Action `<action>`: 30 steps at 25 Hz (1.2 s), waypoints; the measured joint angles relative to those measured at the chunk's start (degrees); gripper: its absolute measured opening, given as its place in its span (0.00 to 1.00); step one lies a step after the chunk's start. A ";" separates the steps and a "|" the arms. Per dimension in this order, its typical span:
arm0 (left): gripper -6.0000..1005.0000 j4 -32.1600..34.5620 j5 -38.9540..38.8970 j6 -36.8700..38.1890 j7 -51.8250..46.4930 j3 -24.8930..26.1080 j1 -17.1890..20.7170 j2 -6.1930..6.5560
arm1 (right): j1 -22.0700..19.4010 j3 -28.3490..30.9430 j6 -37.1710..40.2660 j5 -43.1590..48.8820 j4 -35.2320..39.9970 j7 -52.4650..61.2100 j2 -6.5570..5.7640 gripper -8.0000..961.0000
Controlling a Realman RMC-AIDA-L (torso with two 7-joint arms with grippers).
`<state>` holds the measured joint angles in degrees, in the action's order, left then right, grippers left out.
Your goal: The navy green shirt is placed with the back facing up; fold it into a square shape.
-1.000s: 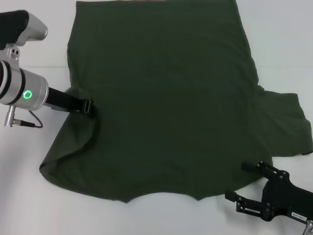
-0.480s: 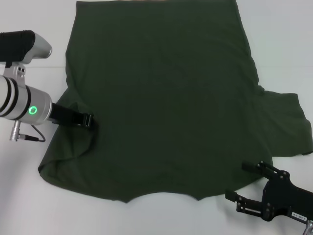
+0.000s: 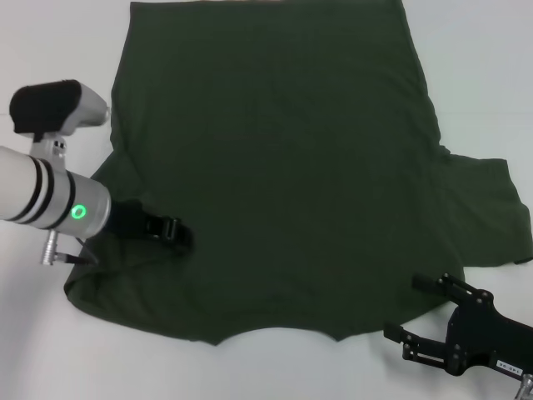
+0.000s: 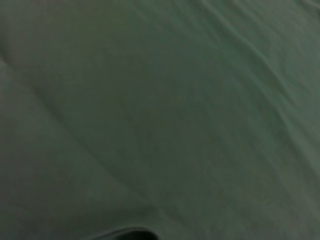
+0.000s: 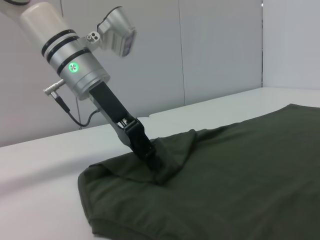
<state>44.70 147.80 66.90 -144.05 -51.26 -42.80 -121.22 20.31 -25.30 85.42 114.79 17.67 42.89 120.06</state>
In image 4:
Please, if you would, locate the dark green t-shirt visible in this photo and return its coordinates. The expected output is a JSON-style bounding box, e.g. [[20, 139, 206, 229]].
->
[[0, 0, 320, 240]]

